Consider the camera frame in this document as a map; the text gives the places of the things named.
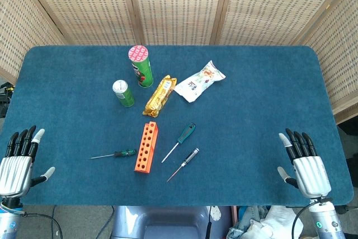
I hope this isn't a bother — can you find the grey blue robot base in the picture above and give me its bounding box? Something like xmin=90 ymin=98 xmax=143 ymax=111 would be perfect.
xmin=111 ymin=205 xmax=233 ymax=239

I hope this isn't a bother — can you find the teal handled screwdriver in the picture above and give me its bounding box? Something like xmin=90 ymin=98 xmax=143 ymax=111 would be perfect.
xmin=161 ymin=123 xmax=196 ymax=163

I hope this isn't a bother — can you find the pile of white denim cloth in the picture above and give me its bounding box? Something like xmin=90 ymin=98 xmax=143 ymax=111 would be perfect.
xmin=226 ymin=205 xmax=304 ymax=239

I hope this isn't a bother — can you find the silver black precision screwdriver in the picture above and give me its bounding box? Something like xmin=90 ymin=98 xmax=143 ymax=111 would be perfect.
xmin=167 ymin=147 xmax=200 ymax=182

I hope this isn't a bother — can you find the blue felt table mat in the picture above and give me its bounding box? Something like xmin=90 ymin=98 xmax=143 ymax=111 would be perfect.
xmin=0 ymin=45 xmax=354 ymax=207

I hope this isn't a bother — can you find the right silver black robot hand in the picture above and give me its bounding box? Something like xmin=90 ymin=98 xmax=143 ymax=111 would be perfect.
xmin=277 ymin=128 xmax=332 ymax=198

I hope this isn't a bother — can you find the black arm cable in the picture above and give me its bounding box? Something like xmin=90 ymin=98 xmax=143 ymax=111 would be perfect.
xmin=290 ymin=199 xmax=322 ymax=239
xmin=22 ymin=212 xmax=64 ymax=239

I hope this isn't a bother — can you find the woven wooden folding screen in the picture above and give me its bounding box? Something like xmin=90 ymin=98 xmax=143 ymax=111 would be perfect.
xmin=0 ymin=0 xmax=358 ymax=125

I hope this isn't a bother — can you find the white perforated plate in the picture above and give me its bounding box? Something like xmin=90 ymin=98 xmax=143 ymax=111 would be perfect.
xmin=210 ymin=205 xmax=222 ymax=222

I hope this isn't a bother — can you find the dark background equipment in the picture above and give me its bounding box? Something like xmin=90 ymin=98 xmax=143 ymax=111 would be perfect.
xmin=0 ymin=82 xmax=15 ymax=119

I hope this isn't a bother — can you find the orange tool holder rack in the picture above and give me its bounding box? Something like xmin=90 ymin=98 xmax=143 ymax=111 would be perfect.
xmin=134 ymin=121 xmax=159 ymax=174

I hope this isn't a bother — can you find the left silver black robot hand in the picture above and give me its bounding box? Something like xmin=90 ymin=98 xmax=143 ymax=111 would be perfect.
xmin=0 ymin=125 xmax=56 ymax=198

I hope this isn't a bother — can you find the small green black screwdriver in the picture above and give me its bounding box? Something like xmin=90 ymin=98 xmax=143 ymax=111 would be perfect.
xmin=90 ymin=149 xmax=137 ymax=160

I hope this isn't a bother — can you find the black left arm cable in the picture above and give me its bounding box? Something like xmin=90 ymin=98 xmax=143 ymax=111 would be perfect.
xmin=22 ymin=212 xmax=64 ymax=239

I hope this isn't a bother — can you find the gold snack package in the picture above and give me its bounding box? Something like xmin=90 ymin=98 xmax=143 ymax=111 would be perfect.
xmin=142 ymin=75 xmax=178 ymax=118

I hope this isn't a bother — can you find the green chips tube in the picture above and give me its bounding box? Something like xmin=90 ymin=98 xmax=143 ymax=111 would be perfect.
xmin=128 ymin=45 xmax=154 ymax=88

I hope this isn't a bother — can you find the white snack bag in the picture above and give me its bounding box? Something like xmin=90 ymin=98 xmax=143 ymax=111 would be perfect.
xmin=174 ymin=60 xmax=227 ymax=103

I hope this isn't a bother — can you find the green drink can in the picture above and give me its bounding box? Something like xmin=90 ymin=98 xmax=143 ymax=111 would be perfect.
xmin=112 ymin=79 xmax=135 ymax=107

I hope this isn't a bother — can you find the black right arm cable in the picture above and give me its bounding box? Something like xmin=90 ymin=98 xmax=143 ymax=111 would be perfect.
xmin=290 ymin=199 xmax=322 ymax=239

